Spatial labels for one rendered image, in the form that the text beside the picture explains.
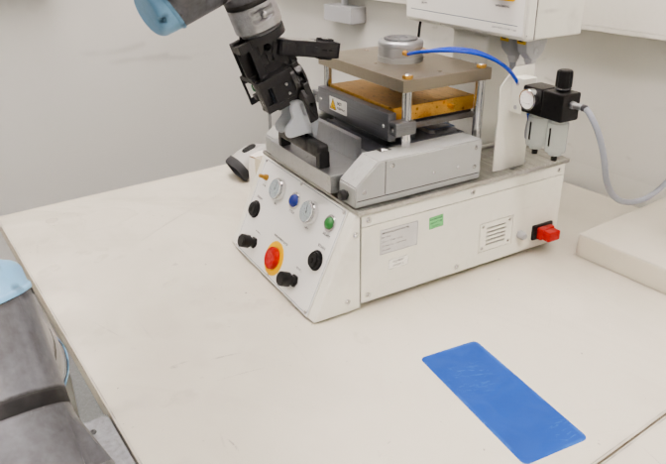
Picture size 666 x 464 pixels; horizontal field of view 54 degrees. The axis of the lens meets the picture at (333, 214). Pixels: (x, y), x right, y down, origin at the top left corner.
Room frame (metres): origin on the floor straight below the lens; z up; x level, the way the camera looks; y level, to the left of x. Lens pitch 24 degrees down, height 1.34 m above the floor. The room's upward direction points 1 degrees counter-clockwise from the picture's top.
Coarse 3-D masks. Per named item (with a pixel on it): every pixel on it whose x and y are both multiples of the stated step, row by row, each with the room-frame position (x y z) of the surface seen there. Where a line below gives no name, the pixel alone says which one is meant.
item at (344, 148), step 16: (320, 128) 1.13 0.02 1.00; (336, 128) 1.09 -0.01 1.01; (272, 144) 1.15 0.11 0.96; (336, 144) 1.08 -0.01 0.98; (352, 144) 1.04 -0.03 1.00; (288, 160) 1.09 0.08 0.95; (304, 160) 1.04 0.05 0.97; (336, 160) 1.04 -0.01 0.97; (352, 160) 1.04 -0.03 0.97; (304, 176) 1.04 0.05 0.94; (320, 176) 0.99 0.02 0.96; (336, 176) 0.97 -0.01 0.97
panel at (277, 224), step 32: (256, 192) 1.17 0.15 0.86; (288, 192) 1.08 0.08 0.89; (320, 192) 1.01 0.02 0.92; (256, 224) 1.12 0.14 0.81; (288, 224) 1.04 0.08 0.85; (320, 224) 0.97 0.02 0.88; (256, 256) 1.08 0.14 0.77; (288, 256) 1.00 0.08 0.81; (320, 256) 0.93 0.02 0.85; (288, 288) 0.96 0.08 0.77
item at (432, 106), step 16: (352, 80) 1.23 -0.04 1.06; (368, 96) 1.11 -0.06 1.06; (384, 96) 1.11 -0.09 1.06; (400, 96) 1.11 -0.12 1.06; (416, 96) 1.10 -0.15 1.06; (432, 96) 1.10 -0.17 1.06; (448, 96) 1.10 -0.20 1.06; (464, 96) 1.10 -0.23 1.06; (400, 112) 1.04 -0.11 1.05; (416, 112) 1.05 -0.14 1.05; (432, 112) 1.07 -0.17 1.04; (448, 112) 1.09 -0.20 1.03; (464, 112) 1.11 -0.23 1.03
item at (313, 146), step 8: (280, 136) 1.11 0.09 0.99; (304, 136) 1.05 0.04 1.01; (280, 144) 1.11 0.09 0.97; (288, 144) 1.12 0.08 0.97; (296, 144) 1.06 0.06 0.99; (304, 144) 1.03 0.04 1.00; (312, 144) 1.01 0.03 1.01; (320, 144) 1.00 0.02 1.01; (312, 152) 1.01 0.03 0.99; (320, 152) 1.00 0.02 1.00; (328, 152) 1.00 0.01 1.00; (320, 160) 0.99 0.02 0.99; (328, 160) 1.00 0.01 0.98; (320, 168) 0.99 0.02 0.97
